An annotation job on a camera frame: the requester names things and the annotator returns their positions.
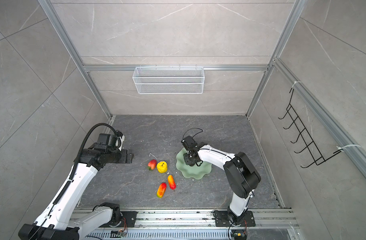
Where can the yellow fake apple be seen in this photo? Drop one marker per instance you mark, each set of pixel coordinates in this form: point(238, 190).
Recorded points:
point(162, 167)

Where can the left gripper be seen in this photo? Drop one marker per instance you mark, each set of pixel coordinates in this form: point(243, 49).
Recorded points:
point(123, 156)

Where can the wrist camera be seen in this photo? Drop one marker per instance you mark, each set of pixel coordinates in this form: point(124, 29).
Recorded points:
point(189, 143)
point(120, 140)

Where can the aluminium mounting rail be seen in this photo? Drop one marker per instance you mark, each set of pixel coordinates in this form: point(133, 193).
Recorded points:
point(199, 224)

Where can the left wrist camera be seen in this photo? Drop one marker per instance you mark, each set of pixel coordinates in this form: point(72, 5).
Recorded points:
point(120, 140)

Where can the green wavy fruit bowl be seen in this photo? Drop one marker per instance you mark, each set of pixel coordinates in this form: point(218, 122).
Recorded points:
point(194, 171)

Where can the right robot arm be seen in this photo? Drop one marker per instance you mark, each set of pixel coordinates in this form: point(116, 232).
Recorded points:
point(241, 174)

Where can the red yellow fake mango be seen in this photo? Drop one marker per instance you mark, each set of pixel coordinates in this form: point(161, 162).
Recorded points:
point(161, 190)

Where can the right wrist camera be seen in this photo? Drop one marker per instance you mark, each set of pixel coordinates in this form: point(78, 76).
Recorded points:
point(189, 143)

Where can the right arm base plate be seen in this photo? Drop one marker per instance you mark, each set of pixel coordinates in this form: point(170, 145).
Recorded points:
point(227, 218)

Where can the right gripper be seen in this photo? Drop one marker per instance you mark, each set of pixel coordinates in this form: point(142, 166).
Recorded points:
point(187, 161)

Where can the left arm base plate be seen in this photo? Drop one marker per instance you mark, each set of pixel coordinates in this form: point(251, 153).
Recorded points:
point(128, 220)

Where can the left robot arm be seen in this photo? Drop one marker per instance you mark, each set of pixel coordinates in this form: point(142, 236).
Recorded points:
point(54, 223)

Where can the black wire hook rack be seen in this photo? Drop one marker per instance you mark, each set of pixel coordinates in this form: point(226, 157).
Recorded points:
point(304, 136)

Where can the red fake pear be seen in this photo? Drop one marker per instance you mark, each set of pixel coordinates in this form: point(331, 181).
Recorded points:
point(152, 165)

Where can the red orange fake mango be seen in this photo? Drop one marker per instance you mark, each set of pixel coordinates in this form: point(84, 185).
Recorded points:
point(171, 182)

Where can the white wire mesh basket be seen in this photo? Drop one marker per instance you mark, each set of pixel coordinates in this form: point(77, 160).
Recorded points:
point(169, 80)

